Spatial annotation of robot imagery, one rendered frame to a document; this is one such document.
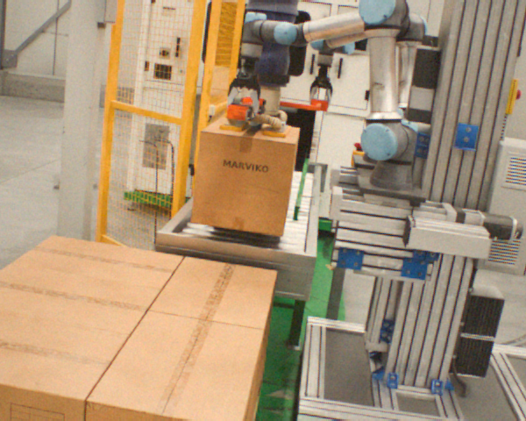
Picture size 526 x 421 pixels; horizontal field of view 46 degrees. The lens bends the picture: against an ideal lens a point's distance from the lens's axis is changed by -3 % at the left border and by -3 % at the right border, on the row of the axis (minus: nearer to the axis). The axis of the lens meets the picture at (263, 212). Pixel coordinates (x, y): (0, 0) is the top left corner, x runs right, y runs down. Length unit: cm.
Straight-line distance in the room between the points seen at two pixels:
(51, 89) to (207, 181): 989
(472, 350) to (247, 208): 109
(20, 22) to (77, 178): 936
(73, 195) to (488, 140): 227
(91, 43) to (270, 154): 133
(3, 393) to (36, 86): 1102
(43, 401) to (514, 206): 169
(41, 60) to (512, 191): 1102
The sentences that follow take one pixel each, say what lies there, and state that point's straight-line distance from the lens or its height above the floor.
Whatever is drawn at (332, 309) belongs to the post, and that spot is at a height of 16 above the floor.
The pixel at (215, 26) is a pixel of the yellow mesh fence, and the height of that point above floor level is 153.
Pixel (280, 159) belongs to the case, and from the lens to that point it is 267.
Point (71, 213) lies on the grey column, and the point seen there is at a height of 41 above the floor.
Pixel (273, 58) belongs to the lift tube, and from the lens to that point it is 284.
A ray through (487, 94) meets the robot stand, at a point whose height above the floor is 139.
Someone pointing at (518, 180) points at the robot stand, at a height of 111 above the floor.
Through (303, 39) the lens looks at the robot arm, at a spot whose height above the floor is 149.
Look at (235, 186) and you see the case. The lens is 271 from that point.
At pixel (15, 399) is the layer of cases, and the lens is 179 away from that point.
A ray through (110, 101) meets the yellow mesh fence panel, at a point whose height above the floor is 101.
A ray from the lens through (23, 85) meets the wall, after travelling 1272.
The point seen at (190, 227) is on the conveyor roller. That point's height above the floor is 53.
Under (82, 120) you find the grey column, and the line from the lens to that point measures 361.
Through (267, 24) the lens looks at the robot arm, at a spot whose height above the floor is 152.
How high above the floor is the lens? 145
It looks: 14 degrees down
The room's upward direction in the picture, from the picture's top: 8 degrees clockwise
